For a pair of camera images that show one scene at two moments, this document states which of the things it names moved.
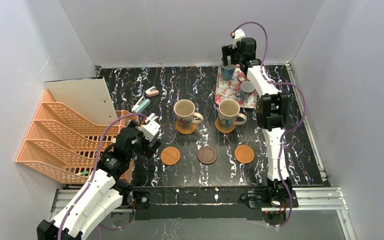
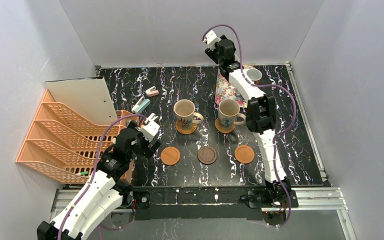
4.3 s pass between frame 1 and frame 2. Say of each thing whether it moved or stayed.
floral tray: stayed
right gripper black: moved
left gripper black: stayed
